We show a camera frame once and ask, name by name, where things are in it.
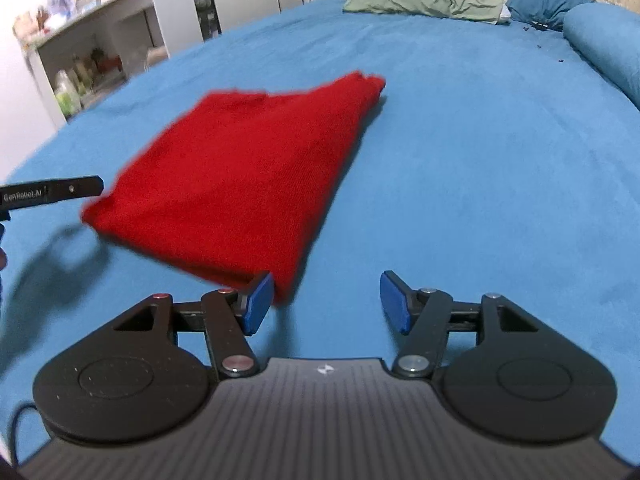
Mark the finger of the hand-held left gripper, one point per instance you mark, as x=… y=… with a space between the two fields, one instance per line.
x=80 y=187

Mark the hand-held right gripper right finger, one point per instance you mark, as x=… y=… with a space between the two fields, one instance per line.
x=395 y=300

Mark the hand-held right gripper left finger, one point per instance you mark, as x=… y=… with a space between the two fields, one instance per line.
x=260 y=300

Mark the red knit sweater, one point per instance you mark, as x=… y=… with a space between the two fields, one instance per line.
x=240 y=175

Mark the bed with blue sheet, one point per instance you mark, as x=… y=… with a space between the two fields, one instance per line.
x=475 y=185

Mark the white desk with shelves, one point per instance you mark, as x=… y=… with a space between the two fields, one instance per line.
x=100 y=12

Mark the green pillow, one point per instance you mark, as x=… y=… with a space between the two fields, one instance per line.
x=420 y=0

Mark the blue duvet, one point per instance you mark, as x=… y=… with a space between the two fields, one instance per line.
x=605 y=40

